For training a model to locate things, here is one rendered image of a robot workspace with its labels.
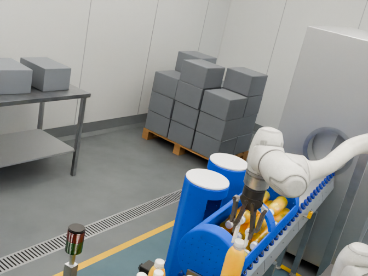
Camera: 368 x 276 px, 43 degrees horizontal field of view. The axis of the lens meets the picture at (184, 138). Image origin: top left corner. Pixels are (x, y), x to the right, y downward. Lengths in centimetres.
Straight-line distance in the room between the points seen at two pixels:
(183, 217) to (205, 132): 285
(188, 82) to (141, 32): 103
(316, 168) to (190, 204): 151
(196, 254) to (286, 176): 79
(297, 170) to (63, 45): 439
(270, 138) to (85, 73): 448
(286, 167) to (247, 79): 442
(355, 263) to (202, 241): 62
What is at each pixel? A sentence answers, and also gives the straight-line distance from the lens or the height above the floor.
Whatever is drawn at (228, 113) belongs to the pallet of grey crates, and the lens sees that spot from 551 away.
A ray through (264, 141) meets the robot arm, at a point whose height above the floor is 175.
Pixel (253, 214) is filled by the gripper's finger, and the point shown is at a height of 148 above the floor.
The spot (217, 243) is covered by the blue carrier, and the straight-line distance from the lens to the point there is 200.
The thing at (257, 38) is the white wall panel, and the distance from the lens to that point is 760.
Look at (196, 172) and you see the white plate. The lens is 300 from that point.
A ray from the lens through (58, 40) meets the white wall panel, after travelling 548.
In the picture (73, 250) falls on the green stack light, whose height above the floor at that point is 118.
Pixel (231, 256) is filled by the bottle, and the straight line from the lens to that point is 174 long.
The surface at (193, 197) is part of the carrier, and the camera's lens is 287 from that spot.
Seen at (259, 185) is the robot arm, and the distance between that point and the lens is 159.
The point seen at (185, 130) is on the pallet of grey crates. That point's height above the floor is 36.
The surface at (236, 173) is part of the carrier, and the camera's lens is 320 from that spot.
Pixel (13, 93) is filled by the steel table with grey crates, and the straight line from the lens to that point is 437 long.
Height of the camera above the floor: 221
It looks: 19 degrees down
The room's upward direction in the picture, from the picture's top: 12 degrees clockwise
